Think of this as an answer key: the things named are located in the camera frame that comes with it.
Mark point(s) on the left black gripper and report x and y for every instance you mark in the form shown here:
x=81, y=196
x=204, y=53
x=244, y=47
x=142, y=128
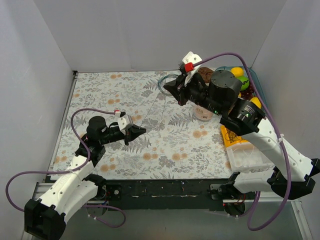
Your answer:
x=126, y=136

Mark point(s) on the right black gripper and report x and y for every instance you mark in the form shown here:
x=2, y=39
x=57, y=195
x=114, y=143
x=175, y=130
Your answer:
x=182, y=91

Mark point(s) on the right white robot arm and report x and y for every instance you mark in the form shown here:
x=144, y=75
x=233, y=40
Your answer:
x=292, y=174

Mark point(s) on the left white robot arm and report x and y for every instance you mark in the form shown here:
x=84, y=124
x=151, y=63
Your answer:
x=47, y=216

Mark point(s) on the brown topped white jar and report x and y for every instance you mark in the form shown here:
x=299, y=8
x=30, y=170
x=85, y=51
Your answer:
x=206, y=74

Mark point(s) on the white toilet paper roll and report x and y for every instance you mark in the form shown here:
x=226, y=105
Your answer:
x=202, y=114

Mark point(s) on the floral table mat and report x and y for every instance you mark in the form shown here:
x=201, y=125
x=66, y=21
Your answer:
x=176, y=144

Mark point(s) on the yellow orange fruit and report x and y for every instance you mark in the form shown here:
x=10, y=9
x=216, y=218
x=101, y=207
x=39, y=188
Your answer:
x=237, y=71

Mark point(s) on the dark purple grapes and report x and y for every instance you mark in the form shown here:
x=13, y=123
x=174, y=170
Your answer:
x=248, y=93

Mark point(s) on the yellow plastic bin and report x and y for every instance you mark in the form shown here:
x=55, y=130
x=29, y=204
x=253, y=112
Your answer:
x=230, y=138

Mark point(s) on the yellow mango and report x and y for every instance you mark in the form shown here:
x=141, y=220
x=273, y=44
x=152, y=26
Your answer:
x=256, y=101

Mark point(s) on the teal fruit basket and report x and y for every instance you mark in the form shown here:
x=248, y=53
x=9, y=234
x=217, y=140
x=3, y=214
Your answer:
x=254, y=78

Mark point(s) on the white plastic bin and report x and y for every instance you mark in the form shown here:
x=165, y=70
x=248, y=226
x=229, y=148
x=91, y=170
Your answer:
x=246, y=158

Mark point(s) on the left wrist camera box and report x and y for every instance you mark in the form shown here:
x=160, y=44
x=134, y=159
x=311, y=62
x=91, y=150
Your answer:
x=124, y=121

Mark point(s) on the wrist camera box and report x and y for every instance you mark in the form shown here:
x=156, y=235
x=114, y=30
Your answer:
x=189, y=66
x=124, y=121

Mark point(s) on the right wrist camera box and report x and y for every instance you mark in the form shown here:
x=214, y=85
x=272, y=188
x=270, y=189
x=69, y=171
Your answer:
x=189, y=66

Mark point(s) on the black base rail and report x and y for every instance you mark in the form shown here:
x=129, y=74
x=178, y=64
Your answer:
x=161, y=194

